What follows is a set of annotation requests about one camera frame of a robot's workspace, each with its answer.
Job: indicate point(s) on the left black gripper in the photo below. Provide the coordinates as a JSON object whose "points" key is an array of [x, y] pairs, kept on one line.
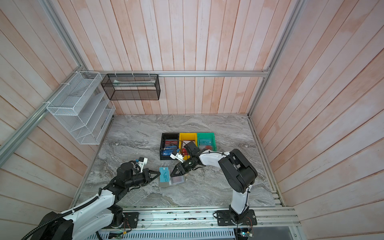
{"points": [[148, 178]]}

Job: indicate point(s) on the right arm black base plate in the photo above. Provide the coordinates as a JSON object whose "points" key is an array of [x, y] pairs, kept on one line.
{"points": [[231, 218]]}

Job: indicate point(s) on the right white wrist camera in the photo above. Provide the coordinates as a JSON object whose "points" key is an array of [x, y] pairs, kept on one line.
{"points": [[177, 155]]}

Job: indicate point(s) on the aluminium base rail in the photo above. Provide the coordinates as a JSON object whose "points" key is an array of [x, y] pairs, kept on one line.
{"points": [[205, 218]]}

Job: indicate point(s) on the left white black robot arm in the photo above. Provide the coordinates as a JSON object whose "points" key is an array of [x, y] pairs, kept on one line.
{"points": [[96, 213]]}

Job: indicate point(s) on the white wire mesh shelf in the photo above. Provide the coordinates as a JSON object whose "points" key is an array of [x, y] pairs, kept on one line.
{"points": [[82, 109]]}

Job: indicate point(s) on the red card in black bin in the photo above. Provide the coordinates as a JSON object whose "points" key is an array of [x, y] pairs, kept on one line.
{"points": [[169, 143]]}

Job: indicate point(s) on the yellow plastic bin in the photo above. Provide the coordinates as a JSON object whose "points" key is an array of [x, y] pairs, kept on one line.
{"points": [[185, 138]]}

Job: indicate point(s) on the left aluminium wall rail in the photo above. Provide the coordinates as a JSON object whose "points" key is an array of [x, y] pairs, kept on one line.
{"points": [[20, 135]]}

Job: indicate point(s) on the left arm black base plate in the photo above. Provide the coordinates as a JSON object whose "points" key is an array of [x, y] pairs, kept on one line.
{"points": [[127, 220]]}

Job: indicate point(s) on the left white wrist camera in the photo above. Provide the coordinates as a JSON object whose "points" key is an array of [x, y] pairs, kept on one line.
{"points": [[140, 164]]}

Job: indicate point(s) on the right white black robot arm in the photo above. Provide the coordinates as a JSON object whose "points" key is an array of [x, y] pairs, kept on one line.
{"points": [[239, 173]]}

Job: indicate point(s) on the grey card holder wallet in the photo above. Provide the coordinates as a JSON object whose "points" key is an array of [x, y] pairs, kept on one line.
{"points": [[173, 181]]}

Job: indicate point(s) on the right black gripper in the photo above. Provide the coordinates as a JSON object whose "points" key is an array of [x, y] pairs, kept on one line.
{"points": [[180, 168]]}

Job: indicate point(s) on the green plastic bin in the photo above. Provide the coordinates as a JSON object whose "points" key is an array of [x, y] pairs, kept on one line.
{"points": [[205, 139]]}

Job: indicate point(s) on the blue card in black bin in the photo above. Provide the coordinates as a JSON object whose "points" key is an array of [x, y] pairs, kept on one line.
{"points": [[167, 152]]}

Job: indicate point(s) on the horizontal aluminium wall rail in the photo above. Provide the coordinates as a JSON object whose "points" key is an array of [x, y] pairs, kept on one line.
{"points": [[169, 74]]}

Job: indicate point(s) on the black wire mesh basket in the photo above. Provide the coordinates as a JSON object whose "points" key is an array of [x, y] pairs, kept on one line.
{"points": [[132, 87]]}

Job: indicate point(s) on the black plastic bin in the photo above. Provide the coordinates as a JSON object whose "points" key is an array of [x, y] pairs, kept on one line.
{"points": [[168, 136]]}

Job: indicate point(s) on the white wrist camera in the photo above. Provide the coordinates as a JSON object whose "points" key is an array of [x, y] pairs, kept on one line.
{"points": [[140, 164], [177, 155]]}

